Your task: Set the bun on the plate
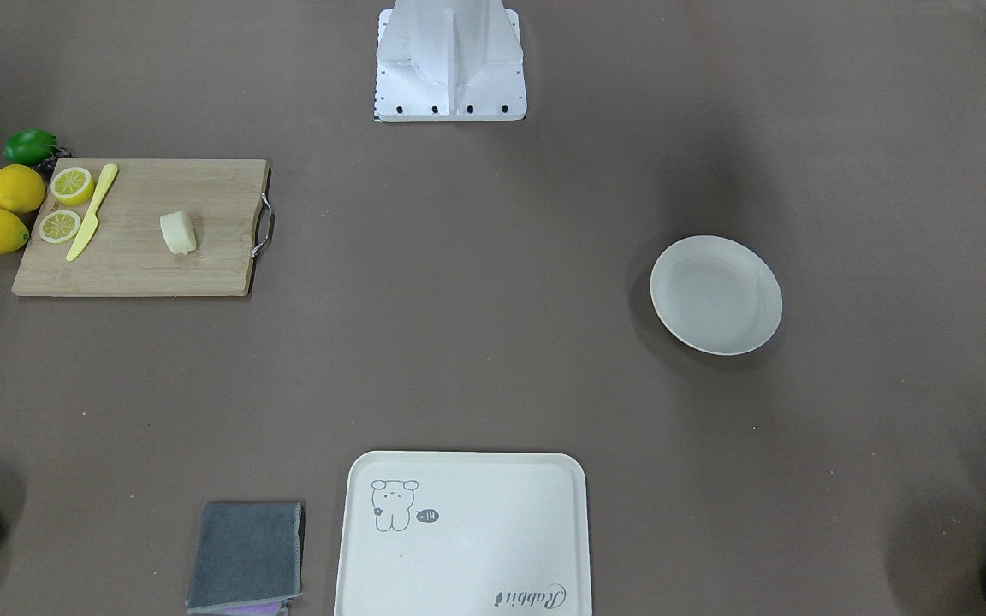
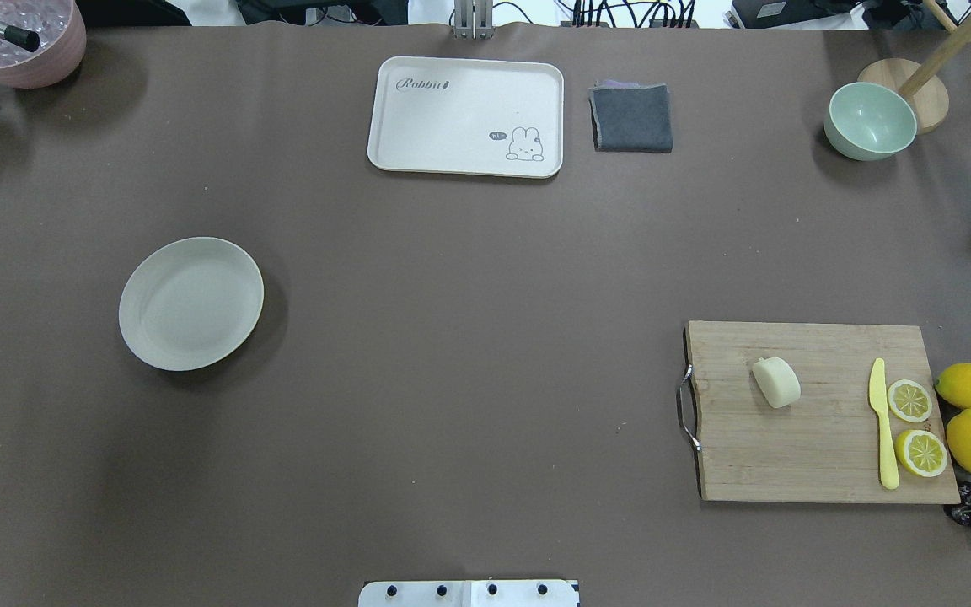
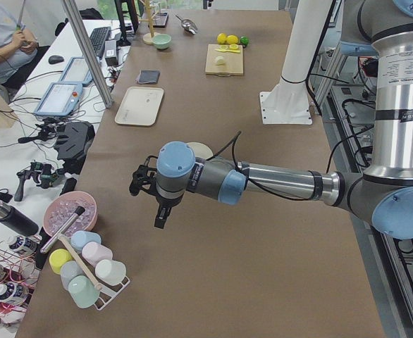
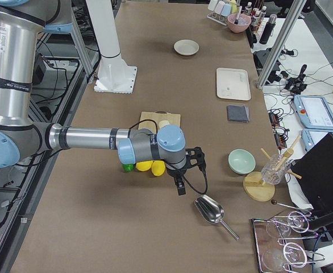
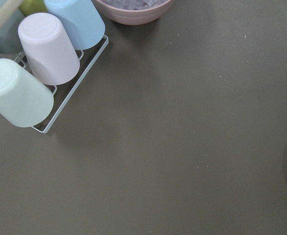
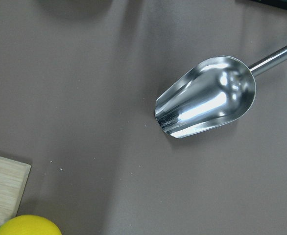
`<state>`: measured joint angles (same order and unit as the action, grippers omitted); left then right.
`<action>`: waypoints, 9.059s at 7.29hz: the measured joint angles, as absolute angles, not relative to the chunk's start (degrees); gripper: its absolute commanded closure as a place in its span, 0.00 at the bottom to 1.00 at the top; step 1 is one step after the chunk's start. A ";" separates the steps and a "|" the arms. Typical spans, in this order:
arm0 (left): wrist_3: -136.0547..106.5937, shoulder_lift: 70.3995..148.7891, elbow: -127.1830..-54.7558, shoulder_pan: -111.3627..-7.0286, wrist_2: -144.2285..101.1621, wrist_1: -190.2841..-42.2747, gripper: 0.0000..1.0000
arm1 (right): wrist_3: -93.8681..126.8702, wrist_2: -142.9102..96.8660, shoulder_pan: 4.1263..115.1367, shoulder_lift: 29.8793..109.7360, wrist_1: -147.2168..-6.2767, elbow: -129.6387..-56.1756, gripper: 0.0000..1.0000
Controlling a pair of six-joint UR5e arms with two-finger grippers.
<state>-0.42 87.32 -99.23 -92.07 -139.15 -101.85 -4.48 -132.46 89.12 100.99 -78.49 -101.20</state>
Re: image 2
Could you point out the round cream plate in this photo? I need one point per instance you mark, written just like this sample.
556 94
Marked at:
191 303

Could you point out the cream rabbit print tray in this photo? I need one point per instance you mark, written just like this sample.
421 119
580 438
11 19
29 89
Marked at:
467 117

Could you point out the folded grey cloth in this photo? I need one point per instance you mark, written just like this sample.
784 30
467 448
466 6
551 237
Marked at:
631 117

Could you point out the wooden cutting board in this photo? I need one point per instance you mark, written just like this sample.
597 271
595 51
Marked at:
822 448

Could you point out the yellow plastic knife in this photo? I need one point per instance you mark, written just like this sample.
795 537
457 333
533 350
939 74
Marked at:
887 465

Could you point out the pale green bowl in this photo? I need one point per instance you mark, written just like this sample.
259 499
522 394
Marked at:
866 121

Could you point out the upper lemon half slice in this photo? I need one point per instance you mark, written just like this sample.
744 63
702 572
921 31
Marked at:
910 401

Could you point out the lemon half slice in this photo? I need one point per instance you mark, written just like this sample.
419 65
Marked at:
921 453
910 401

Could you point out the lower lemon half slice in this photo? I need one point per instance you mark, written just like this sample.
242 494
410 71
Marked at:
921 453

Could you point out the wooden stand with base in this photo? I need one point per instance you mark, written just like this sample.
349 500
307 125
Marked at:
918 84

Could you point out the pink bowl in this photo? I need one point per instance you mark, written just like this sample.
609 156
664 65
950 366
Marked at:
62 35

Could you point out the dark purple grapes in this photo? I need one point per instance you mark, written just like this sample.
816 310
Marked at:
960 513

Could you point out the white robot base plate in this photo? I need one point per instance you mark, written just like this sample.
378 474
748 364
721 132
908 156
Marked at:
484 592

